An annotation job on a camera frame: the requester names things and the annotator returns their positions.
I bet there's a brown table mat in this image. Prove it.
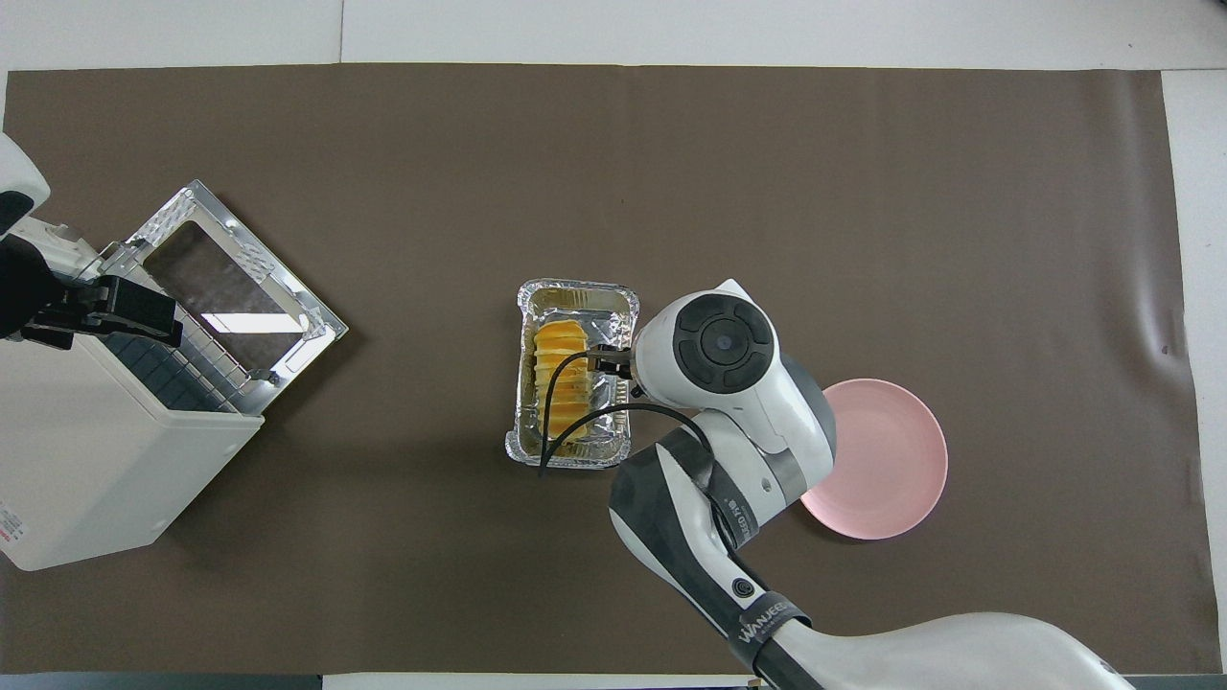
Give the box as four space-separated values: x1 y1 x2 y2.
0 63 1223 677

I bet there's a cream toaster oven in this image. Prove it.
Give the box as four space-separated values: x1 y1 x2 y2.
0 216 266 572

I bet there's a metal wire oven rack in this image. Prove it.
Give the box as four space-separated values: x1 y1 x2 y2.
99 244 281 415

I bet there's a glass oven door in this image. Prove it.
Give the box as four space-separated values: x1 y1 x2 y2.
125 179 350 389

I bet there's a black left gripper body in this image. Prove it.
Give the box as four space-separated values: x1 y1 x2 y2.
0 235 104 352

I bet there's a golden bread loaf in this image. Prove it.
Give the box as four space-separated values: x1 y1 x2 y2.
532 319 594 442

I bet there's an aluminium foil tray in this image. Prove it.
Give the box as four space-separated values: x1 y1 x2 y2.
505 278 642 471

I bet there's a pink round plate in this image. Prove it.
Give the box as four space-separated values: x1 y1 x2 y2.
799 379 949 541

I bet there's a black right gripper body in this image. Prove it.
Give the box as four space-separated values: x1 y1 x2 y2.
587 347 645 400

